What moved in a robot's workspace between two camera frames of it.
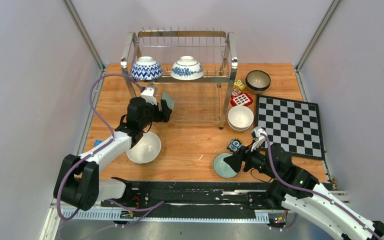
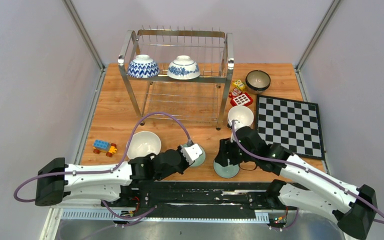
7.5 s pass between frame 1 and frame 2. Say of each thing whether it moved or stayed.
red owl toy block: stayed
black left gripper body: moved
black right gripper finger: moved
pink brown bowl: stayed
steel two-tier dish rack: stayed
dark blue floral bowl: stayed
